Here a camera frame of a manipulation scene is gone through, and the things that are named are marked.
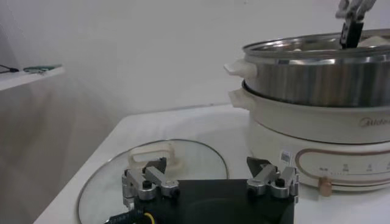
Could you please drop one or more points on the round glass pot lid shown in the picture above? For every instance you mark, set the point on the round glass pot lid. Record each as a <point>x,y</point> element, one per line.
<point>195,164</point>

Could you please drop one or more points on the green and silver object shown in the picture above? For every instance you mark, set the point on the green and silver object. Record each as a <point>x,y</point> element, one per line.
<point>45,67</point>

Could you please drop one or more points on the white side table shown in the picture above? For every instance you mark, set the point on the white side table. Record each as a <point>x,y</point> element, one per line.
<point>30,77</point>

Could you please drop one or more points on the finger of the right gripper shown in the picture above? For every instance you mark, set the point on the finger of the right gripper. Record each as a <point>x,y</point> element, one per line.
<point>352,33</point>

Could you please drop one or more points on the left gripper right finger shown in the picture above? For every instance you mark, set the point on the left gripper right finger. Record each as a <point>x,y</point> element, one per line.
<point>274,182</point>

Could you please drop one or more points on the white steamed baozi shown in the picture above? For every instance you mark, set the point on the white steamed baozi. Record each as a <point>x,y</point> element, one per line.
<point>297,50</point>

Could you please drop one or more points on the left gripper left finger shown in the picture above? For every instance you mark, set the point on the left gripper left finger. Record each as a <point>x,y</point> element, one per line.
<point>146,185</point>

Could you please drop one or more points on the cream electric cooker pot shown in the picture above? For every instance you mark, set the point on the cream electric cooker pot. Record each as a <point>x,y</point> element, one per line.
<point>304,128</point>

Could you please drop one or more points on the perforated steel steamer basket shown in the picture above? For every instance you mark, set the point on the perforated steel steamer basket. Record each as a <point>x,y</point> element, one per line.
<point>304,82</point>

